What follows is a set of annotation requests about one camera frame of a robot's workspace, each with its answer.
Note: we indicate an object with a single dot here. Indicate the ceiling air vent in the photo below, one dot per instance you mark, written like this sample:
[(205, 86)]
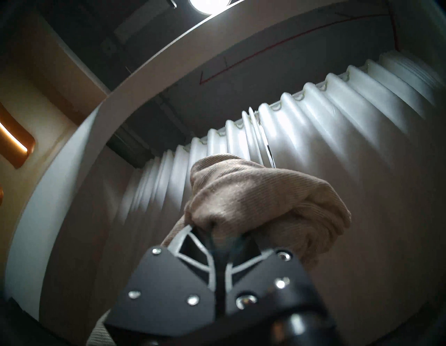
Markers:
[(143, 22)]

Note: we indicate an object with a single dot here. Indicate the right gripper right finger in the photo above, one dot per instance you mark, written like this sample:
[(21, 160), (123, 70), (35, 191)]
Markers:
[(275, 289)]

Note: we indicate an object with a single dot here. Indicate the long pleated curtain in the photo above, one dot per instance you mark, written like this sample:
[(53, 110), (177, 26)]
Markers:
[(348, 157)]

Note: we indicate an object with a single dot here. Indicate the round ceiling light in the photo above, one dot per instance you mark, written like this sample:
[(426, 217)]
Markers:
[(210, 5)]

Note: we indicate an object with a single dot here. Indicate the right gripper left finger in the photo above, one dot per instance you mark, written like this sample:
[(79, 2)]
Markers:
[(163, 293)]

